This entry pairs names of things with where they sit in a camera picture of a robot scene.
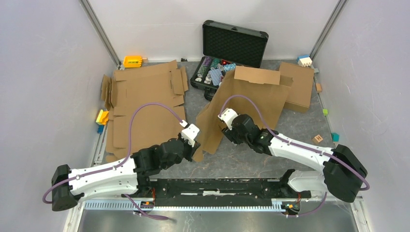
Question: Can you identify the yellow orange toy block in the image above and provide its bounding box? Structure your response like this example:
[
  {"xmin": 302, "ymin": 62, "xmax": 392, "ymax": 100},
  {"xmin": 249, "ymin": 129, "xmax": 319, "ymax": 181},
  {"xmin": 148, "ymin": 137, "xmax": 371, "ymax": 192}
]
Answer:
[{"xmin": 95, "ymin": 109, "xmax": 109, "ymax": 125}]

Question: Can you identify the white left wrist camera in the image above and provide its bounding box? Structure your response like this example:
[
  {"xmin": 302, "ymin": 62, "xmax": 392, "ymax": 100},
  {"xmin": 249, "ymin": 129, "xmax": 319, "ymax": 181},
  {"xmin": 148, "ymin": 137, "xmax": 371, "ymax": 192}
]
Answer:
[{"xmin": 180, "ymin": 120, "xmax": 200, "ymax": 147}]

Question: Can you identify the wooden letter H cube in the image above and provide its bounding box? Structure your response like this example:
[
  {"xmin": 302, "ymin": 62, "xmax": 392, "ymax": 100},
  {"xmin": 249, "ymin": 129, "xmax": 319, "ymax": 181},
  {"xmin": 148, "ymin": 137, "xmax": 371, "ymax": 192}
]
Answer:
[{"xmin": 312, "ymin": 134, "xmax": 323, "ymax": 144}]

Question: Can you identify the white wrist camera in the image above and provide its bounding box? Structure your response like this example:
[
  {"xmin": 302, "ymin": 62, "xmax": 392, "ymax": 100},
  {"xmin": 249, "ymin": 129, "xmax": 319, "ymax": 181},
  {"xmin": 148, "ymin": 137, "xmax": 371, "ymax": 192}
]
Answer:
[
  {"xmin": 180, "ymin": 120, "xmax": 200, "ymax": 147},
  {"xmin": 218, "ymin": 108, "xmax": 238, "ymax": 130}
]

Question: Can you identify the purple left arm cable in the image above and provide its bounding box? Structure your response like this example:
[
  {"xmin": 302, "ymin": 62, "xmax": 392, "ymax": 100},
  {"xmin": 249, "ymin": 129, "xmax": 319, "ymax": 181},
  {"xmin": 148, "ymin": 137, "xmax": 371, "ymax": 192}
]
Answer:
[{"xmin": 42, "ymin": 102, "xmax": 189, "ymax": 221}]

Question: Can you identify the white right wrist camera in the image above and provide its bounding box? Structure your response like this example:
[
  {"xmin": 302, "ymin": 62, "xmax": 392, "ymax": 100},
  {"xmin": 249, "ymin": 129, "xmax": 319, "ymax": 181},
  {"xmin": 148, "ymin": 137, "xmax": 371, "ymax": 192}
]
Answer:
[{"xmin": 218, "ymin": 108, "xmax": 238, "ymax": 130}]

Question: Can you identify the small wooden cube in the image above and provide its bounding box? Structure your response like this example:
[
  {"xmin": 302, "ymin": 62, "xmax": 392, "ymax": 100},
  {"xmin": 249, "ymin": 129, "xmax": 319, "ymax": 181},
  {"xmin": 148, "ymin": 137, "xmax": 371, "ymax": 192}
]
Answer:
[{"xmin": 315, "ymin": 83, "xmax": 322, "ymax": 93}]

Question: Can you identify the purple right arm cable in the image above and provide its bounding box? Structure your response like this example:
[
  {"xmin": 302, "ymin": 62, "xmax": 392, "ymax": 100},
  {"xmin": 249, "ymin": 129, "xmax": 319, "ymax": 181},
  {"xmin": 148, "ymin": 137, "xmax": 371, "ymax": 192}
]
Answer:
[{"xmin": 218, "ymin": 94, "xmax": 370, "ymax": 218}]

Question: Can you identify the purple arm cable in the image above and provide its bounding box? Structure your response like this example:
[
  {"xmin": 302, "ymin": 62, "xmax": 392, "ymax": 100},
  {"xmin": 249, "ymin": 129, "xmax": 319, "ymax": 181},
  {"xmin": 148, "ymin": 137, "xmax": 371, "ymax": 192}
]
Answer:
[
  {"xmin": 42, "ymin": 102, "xmax": 189, "ymax": 221},
  {"xmin": 218, "ymin": 94, "xmax": 370, "ymax": 218}
]

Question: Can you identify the black poker chip case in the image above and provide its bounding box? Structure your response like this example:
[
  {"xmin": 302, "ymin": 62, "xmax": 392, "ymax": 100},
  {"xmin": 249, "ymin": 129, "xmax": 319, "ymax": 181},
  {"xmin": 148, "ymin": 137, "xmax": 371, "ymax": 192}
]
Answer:
[{"xmin": 190, "ymin": 20, "xmax": 269, "ymax": 101}]

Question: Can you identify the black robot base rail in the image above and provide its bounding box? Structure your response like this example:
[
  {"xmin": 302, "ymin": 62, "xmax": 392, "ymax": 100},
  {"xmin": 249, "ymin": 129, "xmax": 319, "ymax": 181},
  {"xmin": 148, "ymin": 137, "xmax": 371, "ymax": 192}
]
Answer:
[{"xmin": 131, "ymin": 170, "xmax": 311, "ymax": 207}]

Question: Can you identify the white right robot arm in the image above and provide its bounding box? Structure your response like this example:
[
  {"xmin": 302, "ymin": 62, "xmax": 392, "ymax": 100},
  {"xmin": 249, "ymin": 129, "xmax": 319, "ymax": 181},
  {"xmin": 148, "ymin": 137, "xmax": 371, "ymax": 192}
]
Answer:
[{"xmin": 219, "ymin": 109, "xmax": 369, "ymax": 203}]

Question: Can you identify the teal small cube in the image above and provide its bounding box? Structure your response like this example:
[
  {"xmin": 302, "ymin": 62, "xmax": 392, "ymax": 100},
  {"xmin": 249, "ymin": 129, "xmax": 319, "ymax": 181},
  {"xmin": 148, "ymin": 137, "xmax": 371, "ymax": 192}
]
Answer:
[{"xmin": 331, "ymin": 132, "xmax": 340, "ymax": 142}]

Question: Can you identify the blue white toy block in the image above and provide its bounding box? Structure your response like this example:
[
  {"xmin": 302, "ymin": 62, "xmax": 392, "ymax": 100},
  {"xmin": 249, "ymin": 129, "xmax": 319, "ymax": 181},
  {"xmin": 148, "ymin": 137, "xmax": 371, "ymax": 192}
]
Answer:
[{"xmin": 297, "ymin": 55, "xmax": 313, "ymax": 68}]

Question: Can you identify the stack of flat cardboard sheets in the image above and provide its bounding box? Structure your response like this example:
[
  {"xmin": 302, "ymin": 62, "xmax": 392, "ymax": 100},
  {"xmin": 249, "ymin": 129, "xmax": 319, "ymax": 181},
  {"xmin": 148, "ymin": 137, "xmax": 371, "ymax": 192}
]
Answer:
[{"xmin": 101, "ymin": 60, "xmax": 189, "ymax": 162}]

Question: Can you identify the blue playing card deck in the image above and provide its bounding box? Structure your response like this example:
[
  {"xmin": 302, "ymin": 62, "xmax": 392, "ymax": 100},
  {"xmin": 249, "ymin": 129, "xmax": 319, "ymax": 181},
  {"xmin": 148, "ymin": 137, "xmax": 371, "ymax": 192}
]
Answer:
[{"xmin": 209, "ymin": 69, "xmax": 223, "ymax": 86}]

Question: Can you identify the folded brown cardboard box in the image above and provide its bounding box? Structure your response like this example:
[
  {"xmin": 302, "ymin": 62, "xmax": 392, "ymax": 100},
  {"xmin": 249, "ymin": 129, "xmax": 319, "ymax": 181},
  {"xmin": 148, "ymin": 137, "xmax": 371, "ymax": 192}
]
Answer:
[{"xmin": 279, "ymin": 62, "xmax": 314, "ymax": 113}]

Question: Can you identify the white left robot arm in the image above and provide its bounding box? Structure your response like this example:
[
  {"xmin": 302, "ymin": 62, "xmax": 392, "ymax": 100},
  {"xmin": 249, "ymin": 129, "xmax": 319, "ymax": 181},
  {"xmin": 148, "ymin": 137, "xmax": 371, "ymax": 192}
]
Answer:
[{"xmin": 51, "ymin": 138, "xmax": 200, "ymax": 212}]

